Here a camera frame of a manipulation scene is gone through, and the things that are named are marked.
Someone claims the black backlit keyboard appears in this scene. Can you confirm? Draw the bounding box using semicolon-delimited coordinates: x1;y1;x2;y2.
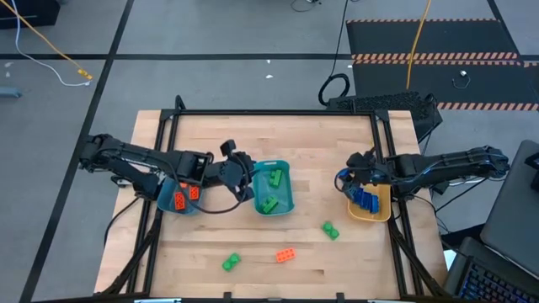
456;258;539;303

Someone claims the yellow hanging cable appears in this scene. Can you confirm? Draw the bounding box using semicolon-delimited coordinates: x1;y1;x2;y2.
0;0;93;81
406;0;434;90

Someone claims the large orange toy block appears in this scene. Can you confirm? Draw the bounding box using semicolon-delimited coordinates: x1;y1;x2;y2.
275;247;297;263

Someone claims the dark blue plastic bin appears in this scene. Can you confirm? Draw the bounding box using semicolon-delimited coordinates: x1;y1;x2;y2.
156;176;203;216

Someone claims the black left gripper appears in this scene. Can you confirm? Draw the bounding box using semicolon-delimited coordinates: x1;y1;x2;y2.
211;150;257;203

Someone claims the yellow plastic bin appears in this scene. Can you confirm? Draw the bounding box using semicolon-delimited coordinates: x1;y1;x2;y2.
347;183;392;223

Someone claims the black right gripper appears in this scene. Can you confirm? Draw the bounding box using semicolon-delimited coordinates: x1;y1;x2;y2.
340;151;392;199

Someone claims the small black looped cable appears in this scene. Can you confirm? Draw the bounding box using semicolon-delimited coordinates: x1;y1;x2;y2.
451;70;472;90

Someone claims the black metal table frame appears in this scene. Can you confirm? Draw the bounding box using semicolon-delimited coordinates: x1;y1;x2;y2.
100;95;451;303

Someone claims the teal plastic bin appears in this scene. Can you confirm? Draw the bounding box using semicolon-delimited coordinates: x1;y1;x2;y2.
251;159;295;217

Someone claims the black hazard-striped floor mat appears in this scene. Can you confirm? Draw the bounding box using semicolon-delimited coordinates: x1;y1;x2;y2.
345;18;539;113

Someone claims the grey laptop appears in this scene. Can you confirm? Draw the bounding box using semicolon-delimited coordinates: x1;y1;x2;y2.
479;140;539;281

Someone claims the black box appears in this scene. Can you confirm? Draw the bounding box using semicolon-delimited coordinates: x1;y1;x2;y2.
0;0;61;29

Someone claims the white cable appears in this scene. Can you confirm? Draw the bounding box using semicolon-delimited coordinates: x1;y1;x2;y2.
10;0;92;88

